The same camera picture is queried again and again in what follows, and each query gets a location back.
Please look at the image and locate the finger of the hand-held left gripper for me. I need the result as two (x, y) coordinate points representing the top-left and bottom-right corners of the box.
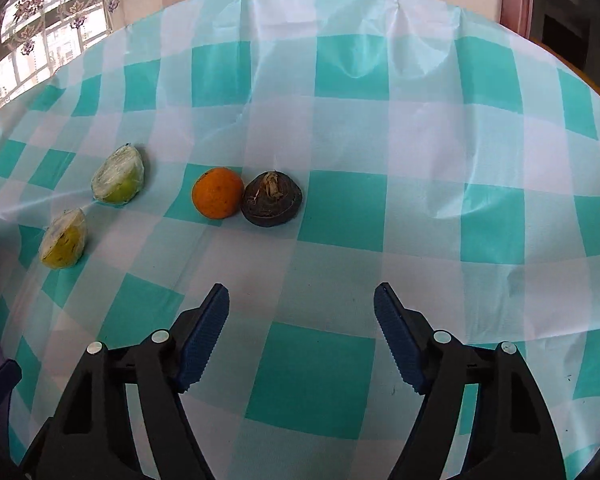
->
(0, 359), (23, 428)

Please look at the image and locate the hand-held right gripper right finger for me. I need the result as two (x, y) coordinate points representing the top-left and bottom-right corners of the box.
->
(373, 282), (568, 480)

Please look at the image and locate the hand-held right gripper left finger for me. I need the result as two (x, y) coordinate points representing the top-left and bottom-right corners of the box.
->
(20, 283), (231, 480)

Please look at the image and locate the orange mandarin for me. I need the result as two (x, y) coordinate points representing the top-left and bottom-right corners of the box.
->
(191, 167), (245, 220)

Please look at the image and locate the lemon half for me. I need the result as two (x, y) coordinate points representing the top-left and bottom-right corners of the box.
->
(39, 208), (88, 268)

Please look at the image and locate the dark water chestnut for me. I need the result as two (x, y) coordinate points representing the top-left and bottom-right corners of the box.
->
(240, 171), (303, 227)

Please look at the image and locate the lime half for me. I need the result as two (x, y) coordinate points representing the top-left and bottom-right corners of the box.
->
(91, 144), (146, 206)

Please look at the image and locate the teal white checkered tablecloth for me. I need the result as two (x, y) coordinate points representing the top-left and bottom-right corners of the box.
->
(0, 0), (600, 480)

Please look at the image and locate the floral lace curtain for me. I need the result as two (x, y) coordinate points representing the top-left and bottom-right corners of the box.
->
(0, 0), (126, 121)

